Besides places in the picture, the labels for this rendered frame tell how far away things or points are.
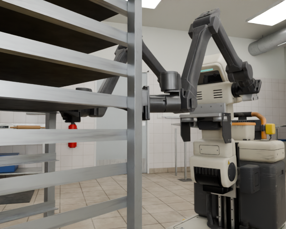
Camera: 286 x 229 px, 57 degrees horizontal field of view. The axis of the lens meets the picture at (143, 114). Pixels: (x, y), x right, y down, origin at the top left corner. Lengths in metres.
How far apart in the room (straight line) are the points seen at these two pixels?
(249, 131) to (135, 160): 1.19
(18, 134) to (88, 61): 0.24
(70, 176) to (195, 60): 0.59
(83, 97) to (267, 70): 6.56
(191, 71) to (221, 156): 0.71
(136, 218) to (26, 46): 0.49
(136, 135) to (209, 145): 0.88
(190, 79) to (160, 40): 4.85
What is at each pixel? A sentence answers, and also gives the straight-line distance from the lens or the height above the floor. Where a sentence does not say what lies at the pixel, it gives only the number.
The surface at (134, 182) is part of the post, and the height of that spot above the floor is 0.74.
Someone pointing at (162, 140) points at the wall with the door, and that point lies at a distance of 5.47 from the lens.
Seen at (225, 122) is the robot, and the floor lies 0.92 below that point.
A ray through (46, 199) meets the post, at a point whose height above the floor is 0.62.
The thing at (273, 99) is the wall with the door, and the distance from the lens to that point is 7.04.
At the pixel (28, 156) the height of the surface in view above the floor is 0.79.
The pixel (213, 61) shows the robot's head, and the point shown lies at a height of 1.26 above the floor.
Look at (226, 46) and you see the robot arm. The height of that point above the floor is 1.25.
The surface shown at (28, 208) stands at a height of 0.61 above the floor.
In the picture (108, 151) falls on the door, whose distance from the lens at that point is 5.21.
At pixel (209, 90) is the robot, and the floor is 1.10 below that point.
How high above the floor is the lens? 0.89
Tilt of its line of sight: 3 degrees up
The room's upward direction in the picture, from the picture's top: straight up
